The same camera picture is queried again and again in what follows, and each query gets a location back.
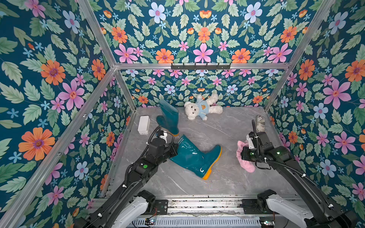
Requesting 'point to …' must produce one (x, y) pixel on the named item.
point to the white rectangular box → (144, 125)
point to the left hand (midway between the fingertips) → (180, 144)
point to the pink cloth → (248, 166)
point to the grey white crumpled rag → (260, 124)
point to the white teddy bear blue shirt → (203, 107)
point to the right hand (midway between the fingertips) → (243, 151)
